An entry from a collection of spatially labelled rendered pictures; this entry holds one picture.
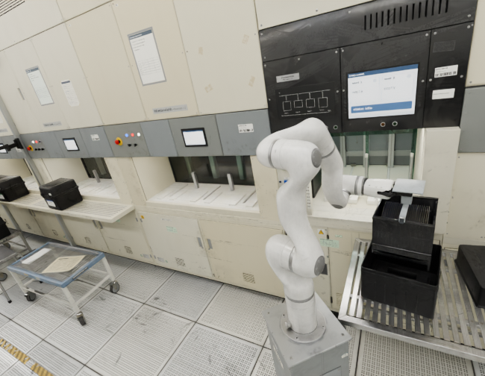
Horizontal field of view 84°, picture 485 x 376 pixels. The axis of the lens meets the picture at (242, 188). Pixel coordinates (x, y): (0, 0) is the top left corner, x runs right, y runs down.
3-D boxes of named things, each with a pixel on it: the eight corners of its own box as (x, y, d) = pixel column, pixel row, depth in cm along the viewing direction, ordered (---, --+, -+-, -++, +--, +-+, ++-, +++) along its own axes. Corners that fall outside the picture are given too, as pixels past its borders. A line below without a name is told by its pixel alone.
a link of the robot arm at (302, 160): (294, 256, 111) (330, 271, 99) (275, 271, 103) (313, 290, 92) (285, 134, 93) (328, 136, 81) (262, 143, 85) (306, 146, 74)
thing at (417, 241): (381, 232, 131) (384, 171, 119) (433, 241, 120) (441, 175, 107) (370, 262, 114) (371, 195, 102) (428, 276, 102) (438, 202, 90)
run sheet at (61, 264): (39, 274, 239) (38, 272, 238) (58, 256, 260) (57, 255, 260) (70, 271, 234) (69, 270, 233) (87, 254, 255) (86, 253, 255)
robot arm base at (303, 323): (293, 351, 105) (288, 318, 98) (274, 315, 122) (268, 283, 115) (335, 333, 109) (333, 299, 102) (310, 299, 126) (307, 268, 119)
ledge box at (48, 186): (45, 209, 287) (33, 186, 277) (72, 197, 308) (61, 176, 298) (60, 212, 272) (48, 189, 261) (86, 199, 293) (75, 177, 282)
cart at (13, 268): (24, 304, 277) (-1, 267, 258) (71, 269, 319) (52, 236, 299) (83, 328, 234) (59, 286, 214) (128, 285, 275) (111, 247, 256)
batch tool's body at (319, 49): (292, 312, 212) (254, 30, 134) (320, 241, 286) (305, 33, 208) (427, 349, 169) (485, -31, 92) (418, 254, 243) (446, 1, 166)
